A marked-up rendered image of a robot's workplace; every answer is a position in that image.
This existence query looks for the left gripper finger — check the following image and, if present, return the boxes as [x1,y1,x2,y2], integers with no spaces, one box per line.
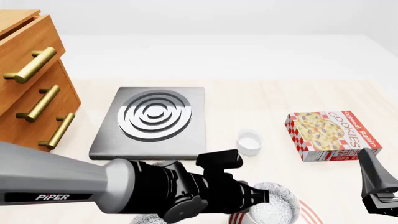
[248,183,270,208]

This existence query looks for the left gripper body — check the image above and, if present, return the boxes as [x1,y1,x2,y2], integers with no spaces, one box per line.
[224,174,261,215]

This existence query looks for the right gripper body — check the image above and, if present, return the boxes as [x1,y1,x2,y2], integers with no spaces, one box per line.
[361,188,398,215]

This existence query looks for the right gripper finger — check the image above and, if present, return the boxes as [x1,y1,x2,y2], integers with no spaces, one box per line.
[357,147,398,196]

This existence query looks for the black white patterned bowl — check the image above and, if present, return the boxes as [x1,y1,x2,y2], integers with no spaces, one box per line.
[248,181,302,224]
[128,213,163,224]

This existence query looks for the small white bowl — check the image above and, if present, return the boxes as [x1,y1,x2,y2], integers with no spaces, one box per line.
[236,128,264,157]

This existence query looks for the white plate with red rings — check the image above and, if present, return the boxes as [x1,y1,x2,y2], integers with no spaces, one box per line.
[228,198,325,224]

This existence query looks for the flat stove plate with rings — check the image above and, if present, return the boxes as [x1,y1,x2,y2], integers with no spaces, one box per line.
[88,86,208,161]

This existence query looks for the wooden cabinet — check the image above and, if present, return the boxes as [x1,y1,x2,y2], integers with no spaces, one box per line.
[0,9,82,153]

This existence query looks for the red white cookie box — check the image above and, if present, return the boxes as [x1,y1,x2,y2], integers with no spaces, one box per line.
[284,110,384,162]

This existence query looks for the wooden drawer, slightly open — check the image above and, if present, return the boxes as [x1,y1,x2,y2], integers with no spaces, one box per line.
[0,14,67,94]

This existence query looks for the brass drawer handle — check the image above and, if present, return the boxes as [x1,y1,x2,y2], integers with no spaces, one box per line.
[15,84,62,123]
[2,46,58,85]
[37,112,76,151]

